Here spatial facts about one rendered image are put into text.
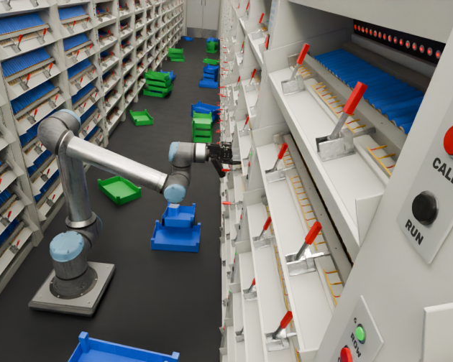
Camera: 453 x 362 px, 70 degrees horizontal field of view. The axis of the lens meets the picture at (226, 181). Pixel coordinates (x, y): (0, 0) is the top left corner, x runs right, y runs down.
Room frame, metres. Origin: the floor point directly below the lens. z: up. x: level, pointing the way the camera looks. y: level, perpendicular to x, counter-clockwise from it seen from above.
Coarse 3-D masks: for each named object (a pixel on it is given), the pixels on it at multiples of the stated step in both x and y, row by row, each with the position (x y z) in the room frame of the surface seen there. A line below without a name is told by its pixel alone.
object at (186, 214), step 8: (184, 208) 1.94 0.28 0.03; (192, 208) 1.93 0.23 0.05; (168, 216) 1.81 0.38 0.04; (176, 216) 1.83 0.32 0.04; (184, 216) 1.84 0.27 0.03; (192, 216) 1.68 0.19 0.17; (168, 224) 1.64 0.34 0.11; (176, 224) 1.65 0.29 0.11; (184, 224) 1.65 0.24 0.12; (192, 224) 1.66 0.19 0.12
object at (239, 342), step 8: (232, 288) 0.81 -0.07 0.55; (240, 288) 0.81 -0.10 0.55; (232, 296) 0.80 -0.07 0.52; (240, 296) 0.79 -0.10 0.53; (240, 304) 0.76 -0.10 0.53; (240, 312) 0.73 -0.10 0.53; (240, 320) 0.70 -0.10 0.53; (240, 328) 0.67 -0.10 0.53; (240, 336) 0.62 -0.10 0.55; (240, 344) 0.61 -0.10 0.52; (240, 352) 0.59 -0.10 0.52; (240, 360) 0.56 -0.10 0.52
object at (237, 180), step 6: (234, 150) 1.51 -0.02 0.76; (234, 168) 1.39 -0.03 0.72; (234, 180) 1.28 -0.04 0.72; (240, 180) 1.27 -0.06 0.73; (234, 186) 1.23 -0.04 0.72; (240, 186) 1.22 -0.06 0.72; (234, 192) 1.18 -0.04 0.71; (240, 192) 1.17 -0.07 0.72; (240, 198) 1.13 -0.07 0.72; (240, 210) 1.04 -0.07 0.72
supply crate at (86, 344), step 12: (84, 336) 0.56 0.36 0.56; (84, 348) 0.55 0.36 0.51; (96, 348) 0.57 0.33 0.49; (108, 348) 0.56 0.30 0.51; (120, 348) 0.56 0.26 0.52; (132, 348) 0.55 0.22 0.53; (72, 360) 0.51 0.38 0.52; (84, 360) 0.53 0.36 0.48; (96, 360) 0.54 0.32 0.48; (108, 360) 0.54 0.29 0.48; (120, 360) 0.54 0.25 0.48; (132, 360) 0.55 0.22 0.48; (144, 360) 0.55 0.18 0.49; (156, 360) 0.55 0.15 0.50; (168, 360) 0.54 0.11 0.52
